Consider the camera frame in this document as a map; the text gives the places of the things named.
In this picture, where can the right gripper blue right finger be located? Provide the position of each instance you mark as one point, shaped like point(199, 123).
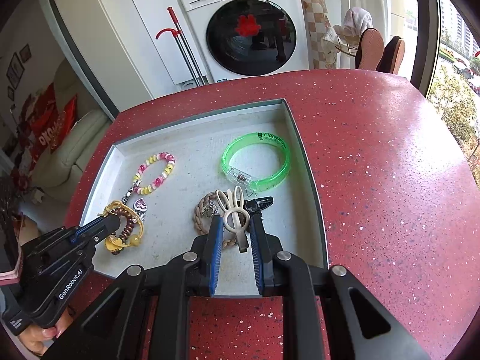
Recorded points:
point(327, 313)

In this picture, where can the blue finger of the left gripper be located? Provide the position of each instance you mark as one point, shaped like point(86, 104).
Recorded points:
point(96, 230)
point(116, 225)

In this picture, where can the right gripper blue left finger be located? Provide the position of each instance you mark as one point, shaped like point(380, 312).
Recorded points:
point(145, 310)

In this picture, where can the small pink silver charm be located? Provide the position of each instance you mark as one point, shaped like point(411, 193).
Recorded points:
point(140, 208)

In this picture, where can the beige bunny hair clip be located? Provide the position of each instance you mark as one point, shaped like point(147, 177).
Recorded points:
point(236, 219)

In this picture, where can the black hair claw clip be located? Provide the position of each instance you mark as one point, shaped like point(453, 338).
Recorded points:
point(255, 206)

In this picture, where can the grey shallow jewelry tray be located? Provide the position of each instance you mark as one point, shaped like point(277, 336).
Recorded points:
point(197, 144)

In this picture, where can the person's left hand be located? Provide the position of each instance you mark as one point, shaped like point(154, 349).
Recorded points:
point(33, 338)

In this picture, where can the cream leather sofa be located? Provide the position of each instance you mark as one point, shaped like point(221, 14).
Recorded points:
point(58, 171)

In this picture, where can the red printed cushion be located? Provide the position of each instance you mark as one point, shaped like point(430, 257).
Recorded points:
point(45, 123)

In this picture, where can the green translucent bangle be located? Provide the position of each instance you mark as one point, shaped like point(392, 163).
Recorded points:
point(256, 161)

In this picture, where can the white tall cabinet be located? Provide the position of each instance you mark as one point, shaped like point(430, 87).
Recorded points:
point(120, 43)

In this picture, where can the white front-load washing machine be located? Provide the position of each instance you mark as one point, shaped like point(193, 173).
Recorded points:
point(249, 38)

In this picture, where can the brown chair far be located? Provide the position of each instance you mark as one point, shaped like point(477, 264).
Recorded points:
point(392, 57)

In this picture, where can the brown chair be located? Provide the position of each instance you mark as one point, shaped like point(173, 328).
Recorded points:
point(392, 57)
point(370, 50)

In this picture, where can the brown chair near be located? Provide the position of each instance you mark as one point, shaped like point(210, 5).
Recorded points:
point(370, 50)

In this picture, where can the white cloth on chair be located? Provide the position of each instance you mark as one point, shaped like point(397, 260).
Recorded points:
point(344, 39)

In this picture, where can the checkered folded board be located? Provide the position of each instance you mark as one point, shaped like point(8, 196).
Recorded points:
point(322, 54)

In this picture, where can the silver keychain clasp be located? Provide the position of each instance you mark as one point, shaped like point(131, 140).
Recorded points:
point(130, 192)

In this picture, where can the framed wall pictures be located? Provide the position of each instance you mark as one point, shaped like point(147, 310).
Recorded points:
point(16, 70)

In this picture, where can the red handled mop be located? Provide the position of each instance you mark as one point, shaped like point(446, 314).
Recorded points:
point(184, 48)

